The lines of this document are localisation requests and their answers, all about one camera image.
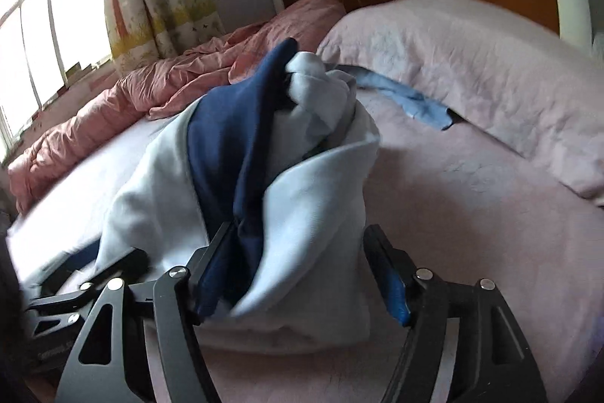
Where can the white and navy jacket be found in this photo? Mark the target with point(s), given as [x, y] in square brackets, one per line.
[245, 204]

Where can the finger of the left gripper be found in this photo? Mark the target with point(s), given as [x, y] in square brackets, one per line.
[130, 266]

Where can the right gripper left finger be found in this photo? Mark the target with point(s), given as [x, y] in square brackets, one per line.
[109, 361]

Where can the books on window sill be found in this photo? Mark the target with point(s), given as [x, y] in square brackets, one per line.
[77, 71]

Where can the blue cloth under pillow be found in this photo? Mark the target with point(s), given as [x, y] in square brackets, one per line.
[414, 103]

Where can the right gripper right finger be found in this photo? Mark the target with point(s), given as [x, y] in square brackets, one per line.
[463, 342]

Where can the pink pillow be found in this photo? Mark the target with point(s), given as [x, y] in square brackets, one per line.
[504, 74]

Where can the white framed window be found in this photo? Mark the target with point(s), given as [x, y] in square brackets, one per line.
[40, 40]

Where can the pink crumpled duvet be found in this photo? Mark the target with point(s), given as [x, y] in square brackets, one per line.
[162, 89]

